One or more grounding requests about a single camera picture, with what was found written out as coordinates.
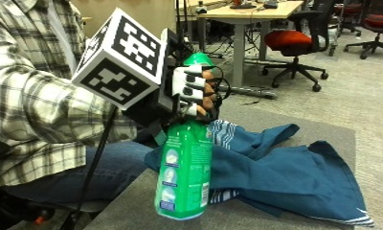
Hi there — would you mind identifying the red seat office chair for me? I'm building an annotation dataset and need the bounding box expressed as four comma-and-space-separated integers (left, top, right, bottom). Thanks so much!
260, 0, 337, 93
341, 0, 383, 60

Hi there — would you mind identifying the black glove cable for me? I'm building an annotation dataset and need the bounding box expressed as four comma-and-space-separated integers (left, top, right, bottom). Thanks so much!
70, 106, 119, 230

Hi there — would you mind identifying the light wooden desk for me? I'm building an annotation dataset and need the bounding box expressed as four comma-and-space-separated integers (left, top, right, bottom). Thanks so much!
195, 0, 304, 100

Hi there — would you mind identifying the white marker cube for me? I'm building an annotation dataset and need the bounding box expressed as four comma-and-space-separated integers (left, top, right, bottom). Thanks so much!
70, 7, 169, 111

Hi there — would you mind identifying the the person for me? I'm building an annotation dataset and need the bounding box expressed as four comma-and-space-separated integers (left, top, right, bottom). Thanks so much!
0, 0, 158, 205

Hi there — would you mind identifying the green spray bottle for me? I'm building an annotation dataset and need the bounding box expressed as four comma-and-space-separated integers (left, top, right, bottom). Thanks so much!
153, 52, 216, 221

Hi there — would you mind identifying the blue striped cloth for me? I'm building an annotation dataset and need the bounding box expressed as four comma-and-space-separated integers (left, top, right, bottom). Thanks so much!
143, 119, 376, 228

